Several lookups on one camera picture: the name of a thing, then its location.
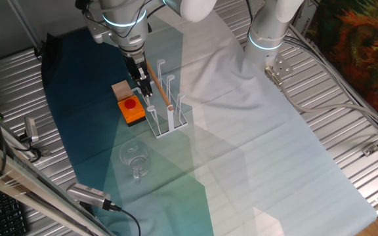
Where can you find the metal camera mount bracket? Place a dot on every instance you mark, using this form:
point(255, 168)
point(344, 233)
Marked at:
point(44, 152)

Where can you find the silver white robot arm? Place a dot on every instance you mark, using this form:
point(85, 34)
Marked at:
point(123, 13)

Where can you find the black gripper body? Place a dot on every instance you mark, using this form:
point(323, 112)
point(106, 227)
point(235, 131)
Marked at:
point(134, 67)

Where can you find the grey metal pole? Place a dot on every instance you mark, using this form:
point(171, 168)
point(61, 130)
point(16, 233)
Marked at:
point(25, 24)

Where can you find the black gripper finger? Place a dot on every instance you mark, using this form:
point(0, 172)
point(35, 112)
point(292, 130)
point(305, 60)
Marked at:
point(147, 88)
point(139, 78)

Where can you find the plain wooden block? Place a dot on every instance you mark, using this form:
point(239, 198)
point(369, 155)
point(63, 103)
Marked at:
point(121, 90)

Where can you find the blue green white tablecloth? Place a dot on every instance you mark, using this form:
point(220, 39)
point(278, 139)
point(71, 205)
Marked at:
point(241, 147)

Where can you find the cardboard box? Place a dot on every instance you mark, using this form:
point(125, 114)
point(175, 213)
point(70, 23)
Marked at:
point(307, 19)

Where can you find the orange box red push button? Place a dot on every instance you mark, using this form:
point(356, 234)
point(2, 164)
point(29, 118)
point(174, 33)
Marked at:
point(131, 114)

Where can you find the colourful orange green fabric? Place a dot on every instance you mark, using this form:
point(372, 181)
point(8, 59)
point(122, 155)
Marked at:
point(356, 49)

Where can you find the aluminium frame bar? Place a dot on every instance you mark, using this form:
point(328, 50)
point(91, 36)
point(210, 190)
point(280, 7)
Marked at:
point(18, 177)

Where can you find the small metal table bracket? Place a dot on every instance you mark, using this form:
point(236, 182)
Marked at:
point(370, 149)

